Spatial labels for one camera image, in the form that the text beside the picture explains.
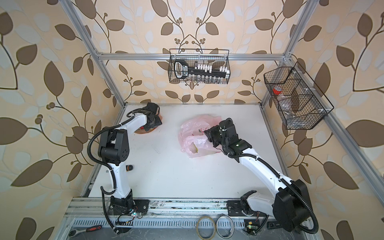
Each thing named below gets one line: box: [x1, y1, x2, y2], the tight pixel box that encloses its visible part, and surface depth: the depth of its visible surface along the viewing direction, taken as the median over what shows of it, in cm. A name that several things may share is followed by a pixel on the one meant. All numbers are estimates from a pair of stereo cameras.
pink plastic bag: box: [178, 115, 222, 158], surface depth 81 cm
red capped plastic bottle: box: [272, 86, 283, 95], surface depth 84 cm
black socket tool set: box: [174, 59, 230, 79], surface depth 84 cm
